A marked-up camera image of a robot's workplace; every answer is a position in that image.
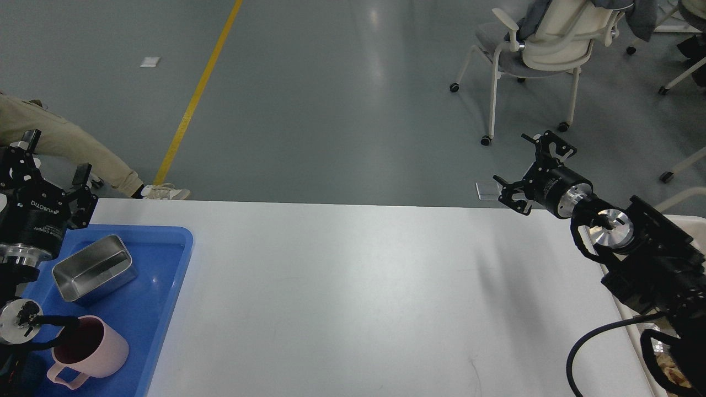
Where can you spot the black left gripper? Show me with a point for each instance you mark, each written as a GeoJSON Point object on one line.
{"type": "Point", "coordinates": [38, 213]}

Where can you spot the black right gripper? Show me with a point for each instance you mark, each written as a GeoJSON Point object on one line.
{"type": "Point", "coordinates": [547, 182]}

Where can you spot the stainless steel rectangular tray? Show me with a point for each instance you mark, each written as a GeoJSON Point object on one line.
{"type": "Point", "coordinates": [95, 271]}

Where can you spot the pink plastic mug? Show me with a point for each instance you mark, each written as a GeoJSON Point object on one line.
{"type": "Point", "coordinates": [92, 350]}

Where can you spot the brown paper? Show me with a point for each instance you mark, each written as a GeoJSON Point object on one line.
{"type": "Point", "coordinates": [670, 369]}

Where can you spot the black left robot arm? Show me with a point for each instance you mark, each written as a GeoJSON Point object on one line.
{"type": "Point", "coordinates": [23, 318]}

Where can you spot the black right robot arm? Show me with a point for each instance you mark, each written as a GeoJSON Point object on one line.
{"type": "Point", "coordinates": [652, 266]}

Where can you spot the person in beige trousers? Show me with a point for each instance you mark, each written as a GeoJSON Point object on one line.
{"type": "Point", "coordinates": [59, 137]}

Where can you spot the white sneaker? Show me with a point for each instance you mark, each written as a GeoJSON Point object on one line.
{"type": "Point", "coordinates": [164, 192]}

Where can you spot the white office chair grey seat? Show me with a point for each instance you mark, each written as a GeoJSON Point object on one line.
{"type": "Point", "coordinates": [561, 41]}

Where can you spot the white floor marker tile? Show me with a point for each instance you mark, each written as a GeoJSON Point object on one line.
{"type": "Point", "coordinates": [150, 62]}

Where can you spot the blue plastic tray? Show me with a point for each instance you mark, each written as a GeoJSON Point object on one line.
{"type": "Point", "coordinates": [140, 311]}

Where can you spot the grey jacket on chair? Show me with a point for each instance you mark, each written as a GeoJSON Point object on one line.
{"type": "Point", "coordinates": [640, 16]}

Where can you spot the foil piece in bin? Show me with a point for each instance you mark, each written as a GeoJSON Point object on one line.
{"type": "Point", "coordinates": [652, 341]}

